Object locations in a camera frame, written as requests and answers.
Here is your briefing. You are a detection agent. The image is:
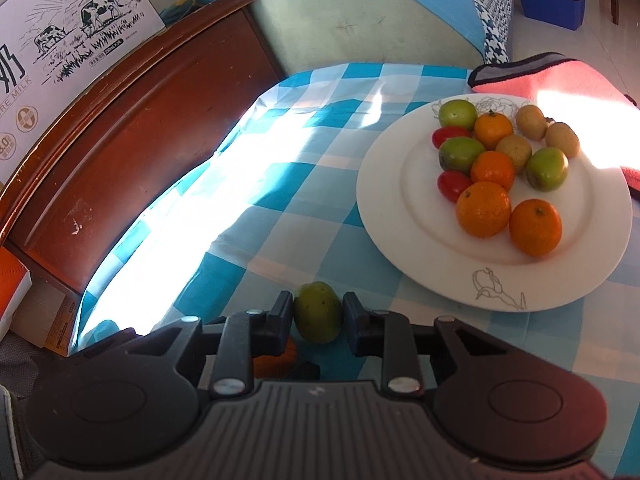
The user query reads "blue storage bin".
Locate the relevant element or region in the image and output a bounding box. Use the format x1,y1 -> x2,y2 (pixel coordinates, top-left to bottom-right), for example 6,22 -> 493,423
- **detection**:
520,0 -> 587,30

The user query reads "lone green fruit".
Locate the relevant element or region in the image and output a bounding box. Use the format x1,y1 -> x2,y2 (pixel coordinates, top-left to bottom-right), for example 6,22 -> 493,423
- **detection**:
438,136 -> 486,176

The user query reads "skim milk carton box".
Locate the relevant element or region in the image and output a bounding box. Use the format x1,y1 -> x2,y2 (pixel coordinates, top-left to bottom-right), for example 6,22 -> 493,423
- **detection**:
1,0 -> 164,183

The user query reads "brown kiwi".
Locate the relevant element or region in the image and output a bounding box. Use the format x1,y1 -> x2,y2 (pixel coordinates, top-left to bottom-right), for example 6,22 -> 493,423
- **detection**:
515,104 -> 548,141
544,122 -> 580,158
496,134 -> 533,174

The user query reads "cardboard box on floor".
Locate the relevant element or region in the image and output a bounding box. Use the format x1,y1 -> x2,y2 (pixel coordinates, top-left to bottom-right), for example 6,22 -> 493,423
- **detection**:
10,276 -> 79,356

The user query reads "blue checkered tablecloth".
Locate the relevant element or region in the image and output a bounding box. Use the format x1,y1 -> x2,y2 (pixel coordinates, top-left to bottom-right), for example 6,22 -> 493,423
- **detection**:
75,63 -> 639,477

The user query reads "small orange tangerine front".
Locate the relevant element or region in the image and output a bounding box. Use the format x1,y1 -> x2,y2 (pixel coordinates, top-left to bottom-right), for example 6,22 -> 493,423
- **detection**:
473,110 -> 514,150

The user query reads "orange white box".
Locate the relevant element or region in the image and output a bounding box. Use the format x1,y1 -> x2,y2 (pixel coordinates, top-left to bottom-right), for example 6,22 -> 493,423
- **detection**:
0,247 -> 32,339

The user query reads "dark red wooden headboard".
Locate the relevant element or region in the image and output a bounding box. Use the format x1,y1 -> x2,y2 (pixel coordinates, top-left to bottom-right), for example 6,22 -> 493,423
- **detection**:
1,0 -> 284,298

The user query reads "blue and green cushion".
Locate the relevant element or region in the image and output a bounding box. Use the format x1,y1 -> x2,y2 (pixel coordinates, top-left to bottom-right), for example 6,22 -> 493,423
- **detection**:
194,0 -> 490,79

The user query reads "orange tangerine with stem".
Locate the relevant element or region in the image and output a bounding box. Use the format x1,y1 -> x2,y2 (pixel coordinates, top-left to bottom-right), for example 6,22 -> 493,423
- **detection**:
470,151 -> 515,192

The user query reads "white ceramic plate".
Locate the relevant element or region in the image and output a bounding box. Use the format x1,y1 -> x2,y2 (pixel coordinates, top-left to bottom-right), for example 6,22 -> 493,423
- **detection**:
357,100 -> 632,312

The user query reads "red cherry tomato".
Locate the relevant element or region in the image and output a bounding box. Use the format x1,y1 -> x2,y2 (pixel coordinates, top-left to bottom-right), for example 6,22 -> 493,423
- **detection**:
437,170 -> 473,204
432,126 -> 471,150

